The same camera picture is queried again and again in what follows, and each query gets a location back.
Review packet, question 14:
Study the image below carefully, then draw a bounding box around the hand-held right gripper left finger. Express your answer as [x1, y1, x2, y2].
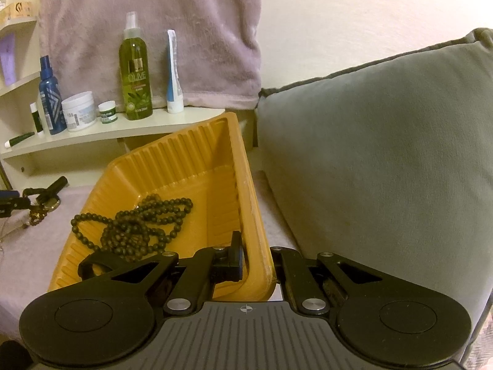
[110, 231, 247, 315]

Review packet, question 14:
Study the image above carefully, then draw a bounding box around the white cream jar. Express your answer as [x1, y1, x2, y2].
[62, 91, 97, 133]

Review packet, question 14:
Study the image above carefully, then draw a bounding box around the blue spray bottle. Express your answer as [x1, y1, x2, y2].
[39, 55, 64, 136]

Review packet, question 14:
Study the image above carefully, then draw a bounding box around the brown bead necklace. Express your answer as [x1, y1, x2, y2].
[101, 218, 157, 257]

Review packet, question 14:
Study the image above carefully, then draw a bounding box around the gold chain bracelet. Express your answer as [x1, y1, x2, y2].
[24, 205, 49, 229]

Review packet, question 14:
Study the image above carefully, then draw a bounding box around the orange cardboard box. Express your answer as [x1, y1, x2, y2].
[0, 1, 36, 22]

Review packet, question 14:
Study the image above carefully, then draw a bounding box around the mauve hanging towel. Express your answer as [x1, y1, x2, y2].
[39, 0, 263, 111]

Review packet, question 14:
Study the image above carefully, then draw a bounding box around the black cylindrical tube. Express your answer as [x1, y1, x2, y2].
[36, 176, 69, 203]

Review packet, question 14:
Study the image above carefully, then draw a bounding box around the dark tube with white cap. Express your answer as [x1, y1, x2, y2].
[5, 132, 35, 149]

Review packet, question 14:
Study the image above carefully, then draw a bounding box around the small green and white jar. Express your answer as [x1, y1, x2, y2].
[98, 100, 118, 125]

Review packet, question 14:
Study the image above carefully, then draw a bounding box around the cream corner shelf unit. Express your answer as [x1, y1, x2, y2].
[0, 15, 226, 186]

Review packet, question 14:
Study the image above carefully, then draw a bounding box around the mauve fleece blanket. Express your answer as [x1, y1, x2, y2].
[0, 170, 307, 342]

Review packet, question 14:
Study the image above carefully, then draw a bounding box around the black bead necklace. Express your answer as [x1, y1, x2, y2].
[71, 196, 193, 257]

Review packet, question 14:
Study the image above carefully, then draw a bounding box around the grey cushion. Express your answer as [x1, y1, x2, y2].
[255, 28, 493, 365]

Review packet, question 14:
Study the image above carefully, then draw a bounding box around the green spray bottle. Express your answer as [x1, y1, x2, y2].
[119, 11, 154, 121]

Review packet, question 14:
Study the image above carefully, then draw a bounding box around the white and green lip balm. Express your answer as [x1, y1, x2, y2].
[30, 102, 45, 134]

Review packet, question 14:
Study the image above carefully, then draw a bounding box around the purple tube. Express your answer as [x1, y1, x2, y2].
[0, 33, 18, 88]

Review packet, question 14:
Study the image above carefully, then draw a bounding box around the yellow plastic tray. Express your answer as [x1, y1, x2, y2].
[47, 112, 276, 302]

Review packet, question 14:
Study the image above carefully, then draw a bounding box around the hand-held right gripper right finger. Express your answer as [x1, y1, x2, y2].
[270, 245, 386, 315]

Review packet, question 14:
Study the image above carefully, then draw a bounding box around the white and blue tube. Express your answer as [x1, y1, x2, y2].
[166, 29, 185, 115]

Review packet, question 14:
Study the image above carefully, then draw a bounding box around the gold oval pendant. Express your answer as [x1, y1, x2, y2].
[38, 196, 62, 213]

